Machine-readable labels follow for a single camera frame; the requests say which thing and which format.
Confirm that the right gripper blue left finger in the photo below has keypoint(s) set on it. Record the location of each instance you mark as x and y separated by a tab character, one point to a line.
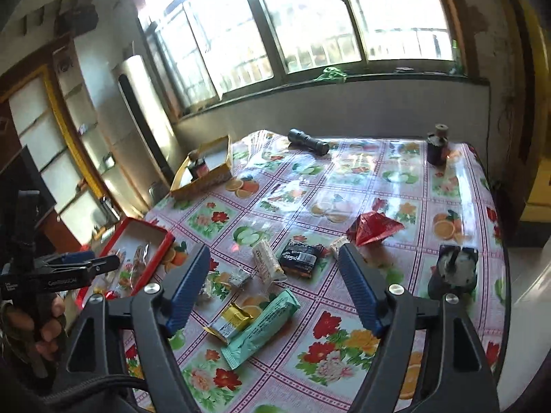
181	289

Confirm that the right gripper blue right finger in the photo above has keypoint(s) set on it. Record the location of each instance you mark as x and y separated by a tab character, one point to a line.
367	289

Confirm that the brown crumb cake packet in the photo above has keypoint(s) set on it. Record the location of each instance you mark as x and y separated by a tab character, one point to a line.
139	263

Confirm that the yellow white snack packet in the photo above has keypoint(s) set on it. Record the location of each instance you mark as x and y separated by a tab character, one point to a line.
232	321

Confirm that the long mint green packet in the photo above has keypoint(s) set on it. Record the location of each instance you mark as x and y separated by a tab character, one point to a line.
256	335

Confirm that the white cream roll packet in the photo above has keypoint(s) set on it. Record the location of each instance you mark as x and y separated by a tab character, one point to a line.
268	267

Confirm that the long cream cake packet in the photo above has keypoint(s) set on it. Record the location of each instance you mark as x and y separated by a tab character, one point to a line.
336	245

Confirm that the red foil snack bag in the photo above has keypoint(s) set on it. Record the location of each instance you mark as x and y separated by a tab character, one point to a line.
373	227

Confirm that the red rimmed white tray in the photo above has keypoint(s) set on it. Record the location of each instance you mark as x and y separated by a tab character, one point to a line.
127	236

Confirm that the black snack packet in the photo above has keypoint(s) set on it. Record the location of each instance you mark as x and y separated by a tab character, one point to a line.
300	258

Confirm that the floral fruit plastic tablecloth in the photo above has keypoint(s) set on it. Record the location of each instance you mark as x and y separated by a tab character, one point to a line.
279	194

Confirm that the dark bottle in box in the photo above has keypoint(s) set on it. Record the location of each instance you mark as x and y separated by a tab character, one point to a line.
197	166

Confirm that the yellow cardboard box tray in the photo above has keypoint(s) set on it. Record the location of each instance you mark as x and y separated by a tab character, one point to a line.
208	165

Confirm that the white tower fan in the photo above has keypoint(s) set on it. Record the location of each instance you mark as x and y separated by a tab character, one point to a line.
149	116

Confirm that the small dark ink bottle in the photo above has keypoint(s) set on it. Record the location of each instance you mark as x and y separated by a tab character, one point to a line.
437	146

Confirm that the black flashlight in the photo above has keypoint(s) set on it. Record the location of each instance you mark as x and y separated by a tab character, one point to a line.
301	139

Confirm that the green cloth on sill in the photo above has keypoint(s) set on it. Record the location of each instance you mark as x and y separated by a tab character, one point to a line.
332	74

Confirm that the window with metal bars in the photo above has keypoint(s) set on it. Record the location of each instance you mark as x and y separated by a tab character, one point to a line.
212	51

